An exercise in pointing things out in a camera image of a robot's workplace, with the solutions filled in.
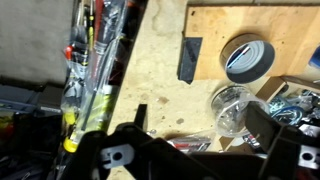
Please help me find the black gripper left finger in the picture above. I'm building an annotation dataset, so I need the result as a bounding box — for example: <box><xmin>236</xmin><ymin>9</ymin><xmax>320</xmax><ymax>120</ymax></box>
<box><xmin>133</xmin><ymin>103</ymin><xmax>149</xmax><ymax>132</ymax></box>

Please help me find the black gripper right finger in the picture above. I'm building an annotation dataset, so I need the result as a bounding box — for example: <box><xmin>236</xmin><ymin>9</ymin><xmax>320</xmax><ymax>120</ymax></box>
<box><xmin>245</xmin><ymin>101</ymin><xmax>285</xmax><ymax>153</ymax></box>

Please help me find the clear plastic lunch box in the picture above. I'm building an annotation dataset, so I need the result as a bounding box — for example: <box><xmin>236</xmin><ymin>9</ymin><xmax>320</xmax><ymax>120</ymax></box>
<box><xmin>210</xmin><ymin>84</ymin><xmax>270</xmax><ymax>138</ymax></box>

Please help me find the grey duct tape roll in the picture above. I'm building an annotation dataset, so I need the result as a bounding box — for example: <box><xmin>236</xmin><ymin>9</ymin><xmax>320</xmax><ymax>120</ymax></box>
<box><xmin>219</xmin><ymin>33</ymin><xmax>276</xmax><ymax>85</ymax></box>

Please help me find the wooden board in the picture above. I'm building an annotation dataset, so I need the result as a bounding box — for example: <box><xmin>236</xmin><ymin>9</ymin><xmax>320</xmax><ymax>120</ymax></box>
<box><xmin>184</xmin><ymin>4</ymin><xmax>320</xmax><ymax>81</ymax></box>

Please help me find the wooden tray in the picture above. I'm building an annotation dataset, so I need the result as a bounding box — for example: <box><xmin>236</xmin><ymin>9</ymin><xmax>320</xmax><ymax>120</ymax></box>
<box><xmin>218</xmin><ymin>75</ymin><xmax>320</xmax><ymax>158</ymax></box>

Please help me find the clear bag of hand tools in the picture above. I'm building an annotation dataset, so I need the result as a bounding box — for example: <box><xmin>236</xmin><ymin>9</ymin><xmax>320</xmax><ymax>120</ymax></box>
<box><xmin>61</xmin><ymin>0</ymin><xmax>148</xmax><ymax>154</ymax></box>

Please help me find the black flat rectangular block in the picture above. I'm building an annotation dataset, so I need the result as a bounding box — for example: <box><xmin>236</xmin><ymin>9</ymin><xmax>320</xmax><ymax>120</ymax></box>
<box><xmin>177</xmin><ymin>36</ymin><xmax>204</xmax><ymax>85</ymax></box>

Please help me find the yellow tool handle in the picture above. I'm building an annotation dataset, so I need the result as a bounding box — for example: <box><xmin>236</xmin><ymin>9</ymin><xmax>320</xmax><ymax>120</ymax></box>
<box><xmin>62</xmin><ymin>111</ymin><xmax>80</xmax><ymax>154</ymax></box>

